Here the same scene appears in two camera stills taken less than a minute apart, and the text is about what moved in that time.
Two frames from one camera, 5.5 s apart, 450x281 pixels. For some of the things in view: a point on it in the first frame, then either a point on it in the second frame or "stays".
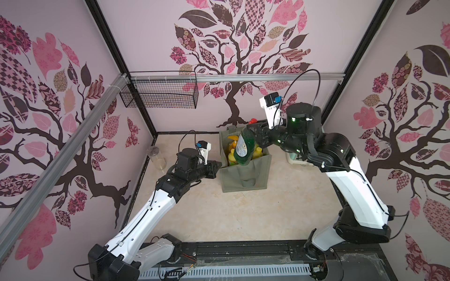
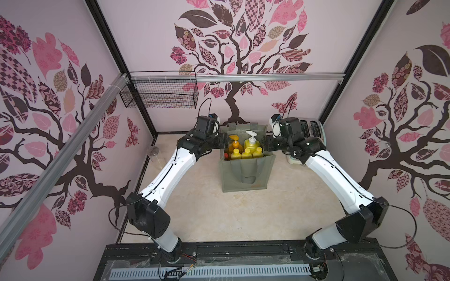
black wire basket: [160, 89] stays
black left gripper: [213, 170] to [222, 141]
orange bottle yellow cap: [258, 153] stays
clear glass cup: [158, 160] stays
